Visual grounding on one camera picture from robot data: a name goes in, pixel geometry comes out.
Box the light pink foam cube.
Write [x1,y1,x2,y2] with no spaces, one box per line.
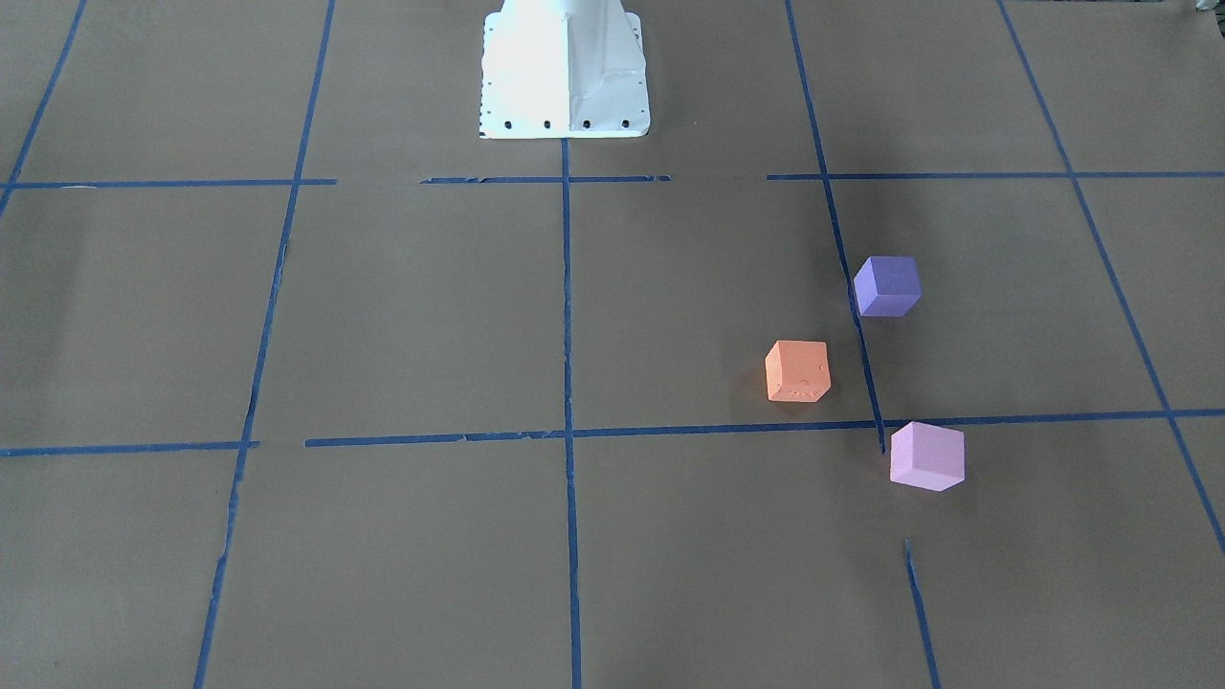
[889,421,967,492]

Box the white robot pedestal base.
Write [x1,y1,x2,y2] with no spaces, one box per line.
[479,1,652,140]

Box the dark purple foam cube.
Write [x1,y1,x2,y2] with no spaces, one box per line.
[853,255,922,318]

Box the orange foam cube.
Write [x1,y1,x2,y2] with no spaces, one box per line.
[763,340,833,403]

